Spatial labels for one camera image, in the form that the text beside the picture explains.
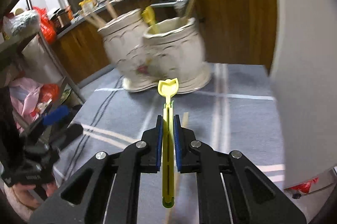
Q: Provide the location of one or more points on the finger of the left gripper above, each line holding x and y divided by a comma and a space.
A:
61, 139
44, 121

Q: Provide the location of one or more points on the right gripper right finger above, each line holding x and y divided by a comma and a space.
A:
231, 189

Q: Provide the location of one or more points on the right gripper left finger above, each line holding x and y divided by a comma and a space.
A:
105, 190

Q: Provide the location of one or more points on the yellow plastic shovel utensil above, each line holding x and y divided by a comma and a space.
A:
149, 17

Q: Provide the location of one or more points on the wooden chopstick under utensils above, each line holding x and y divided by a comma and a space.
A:
179, 146

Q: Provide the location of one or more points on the person's left hand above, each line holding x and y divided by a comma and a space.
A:
22, 192

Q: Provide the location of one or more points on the red plastic bag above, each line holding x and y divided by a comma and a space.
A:
46, 25

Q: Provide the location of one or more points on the grey striped table cloth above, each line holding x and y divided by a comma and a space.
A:
236, 110

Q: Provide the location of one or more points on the wooden chopstick in holder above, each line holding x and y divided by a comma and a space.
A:
92, 20

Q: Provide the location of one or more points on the cream ceramic utensil holder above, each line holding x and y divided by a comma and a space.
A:
144, 54

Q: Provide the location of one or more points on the white refrigerator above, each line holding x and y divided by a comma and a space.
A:
303, 77

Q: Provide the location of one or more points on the silver fork in holder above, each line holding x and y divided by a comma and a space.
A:
180, 7

